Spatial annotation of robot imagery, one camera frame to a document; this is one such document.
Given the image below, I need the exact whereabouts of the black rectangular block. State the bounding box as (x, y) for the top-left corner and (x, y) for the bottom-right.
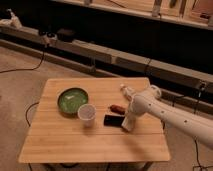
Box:
(104, 115), (124, 127)

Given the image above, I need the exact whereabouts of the small white object on table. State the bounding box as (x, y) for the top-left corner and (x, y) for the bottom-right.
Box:
(120, 84), (135, 100)

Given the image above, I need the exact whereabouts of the brown sausage toy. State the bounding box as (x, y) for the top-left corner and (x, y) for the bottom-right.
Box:
(110, 105), (125, 115)

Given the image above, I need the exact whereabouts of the wooden table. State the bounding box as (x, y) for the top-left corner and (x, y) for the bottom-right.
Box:
(19, 77), (170, 163)

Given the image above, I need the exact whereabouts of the black box on ledge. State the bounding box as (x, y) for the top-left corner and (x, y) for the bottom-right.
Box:
(57, 29), (76, 42)

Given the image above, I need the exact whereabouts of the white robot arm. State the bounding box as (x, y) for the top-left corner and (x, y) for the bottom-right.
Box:
(128, 85), (213, 149)

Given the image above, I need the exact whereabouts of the black floor cable left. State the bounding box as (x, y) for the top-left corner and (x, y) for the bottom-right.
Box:
(0, 49), (46, 74)

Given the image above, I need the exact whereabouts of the green bowl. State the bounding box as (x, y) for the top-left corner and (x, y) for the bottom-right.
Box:
(57, 87), (89, 115)

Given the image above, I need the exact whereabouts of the white figure on ledge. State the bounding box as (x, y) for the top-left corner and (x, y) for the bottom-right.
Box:
(0, 9), (22, 29)

